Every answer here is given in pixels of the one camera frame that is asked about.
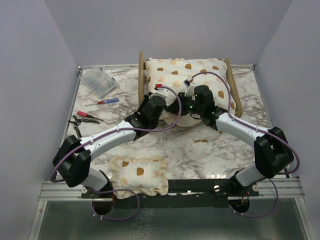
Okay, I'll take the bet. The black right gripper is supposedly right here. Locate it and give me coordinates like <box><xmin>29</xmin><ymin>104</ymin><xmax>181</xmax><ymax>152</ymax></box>
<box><xmin>165</xmin><ymin>92</ymin><xmax>204</xmax><ymax>116</ymax></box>

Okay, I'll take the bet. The wooden pet bed frame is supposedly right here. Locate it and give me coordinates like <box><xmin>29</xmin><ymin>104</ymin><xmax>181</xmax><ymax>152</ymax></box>
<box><xmin>137</xmin><ymin>51</ymin><xmax>243</xmax><ymax>118</ymax></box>

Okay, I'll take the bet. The large bear print cushion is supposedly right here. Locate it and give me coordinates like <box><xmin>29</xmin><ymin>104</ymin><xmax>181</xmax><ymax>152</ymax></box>
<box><xmin>145</xmin><ymin>58</ymin><xmax>243</xmax><ymax>118</ymax></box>

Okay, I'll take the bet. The small bear print pillow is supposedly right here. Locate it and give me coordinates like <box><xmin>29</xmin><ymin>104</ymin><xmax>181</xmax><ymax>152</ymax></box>
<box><xmin>109</xmin><ymin>155</ymin><xmax>169</xmax><ymax>199</ymax></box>

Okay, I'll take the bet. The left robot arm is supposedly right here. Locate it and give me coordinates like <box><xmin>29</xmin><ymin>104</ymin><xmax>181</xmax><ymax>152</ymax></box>
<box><xmin>50</xmin><ymin>93</ymin><xmax>167</xmax><ymax>198</ymax></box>

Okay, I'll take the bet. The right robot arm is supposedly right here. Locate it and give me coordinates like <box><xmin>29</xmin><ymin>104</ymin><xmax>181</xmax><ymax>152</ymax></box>
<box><xmin>166</xmin><ymin>85</ymin><xmax>294</xmax><ymax>196</ymax></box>

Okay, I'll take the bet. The clear plastic screw box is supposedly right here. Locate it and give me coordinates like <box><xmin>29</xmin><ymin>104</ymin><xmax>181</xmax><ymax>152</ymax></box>
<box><xmin>80</xmin><ymin>68</ymin><xmax>118</xmax><ymax>99</ymax></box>

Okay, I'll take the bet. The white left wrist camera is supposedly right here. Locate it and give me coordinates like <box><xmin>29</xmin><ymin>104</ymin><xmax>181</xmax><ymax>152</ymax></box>
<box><xmin>153</xmin><ymin>83</ymin><xmax>174</xmax><ymax>99</ymax></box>

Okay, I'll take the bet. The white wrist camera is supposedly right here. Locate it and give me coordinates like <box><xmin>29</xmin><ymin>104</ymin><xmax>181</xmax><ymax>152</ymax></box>
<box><xmin>183</xmin><ymin>77</ymin><xmax>197</xmax><ymax>97</ymax></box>
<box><xmin>153</xmin><ymin>83</ymin><xmax>174</xmax><ymax>99</ymax></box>

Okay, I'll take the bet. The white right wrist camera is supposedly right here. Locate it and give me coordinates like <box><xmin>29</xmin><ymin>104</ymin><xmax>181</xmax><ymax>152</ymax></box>
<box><xmin>183</xmin><ymin>77</ymin><xmax>197</xmax><ymax>97</ymax></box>

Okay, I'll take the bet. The blue handled screwdriver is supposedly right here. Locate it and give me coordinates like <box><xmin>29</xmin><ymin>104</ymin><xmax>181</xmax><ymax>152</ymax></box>
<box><xmin>85</xmin><ymin>97</ymin><xmax>120</xmax><ymax>107</ymax></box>

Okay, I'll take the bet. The red handled screwdriver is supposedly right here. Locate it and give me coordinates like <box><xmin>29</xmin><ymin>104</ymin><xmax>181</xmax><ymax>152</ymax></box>
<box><xmin>77</xmin><ymin>111</ymin><xmax>104</xmax><ymax>122</ymax></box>

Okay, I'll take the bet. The black front mounting rail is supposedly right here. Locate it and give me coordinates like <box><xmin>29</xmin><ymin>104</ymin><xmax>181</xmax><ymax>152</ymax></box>
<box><xmin>81</xmin><ymin>177</ymin><xmax>259</xmax><ymax>209</ymax></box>

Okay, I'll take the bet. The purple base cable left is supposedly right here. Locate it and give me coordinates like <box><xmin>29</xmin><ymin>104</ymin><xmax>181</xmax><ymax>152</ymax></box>
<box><xmin>86</xmin><ymin>188</ymin><xmax>141</xmax><ymax>221</ymax></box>

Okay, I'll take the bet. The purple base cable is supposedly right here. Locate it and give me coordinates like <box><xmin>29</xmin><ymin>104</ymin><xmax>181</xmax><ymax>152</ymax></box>
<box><xmin>86</xmin><ymin>188</ymin><xmax>141</xmax><ymax>221</ymax></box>
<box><xmin>231</xmin><ymin>178</ymin><xmax>280</xmax><ymax>218</ymax></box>

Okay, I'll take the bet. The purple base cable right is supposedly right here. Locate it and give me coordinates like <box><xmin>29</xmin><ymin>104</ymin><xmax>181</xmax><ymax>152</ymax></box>
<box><xmin>231</xmin><ymin>178</ymin><xmax>280</xmax><ymax>218</ymax></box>

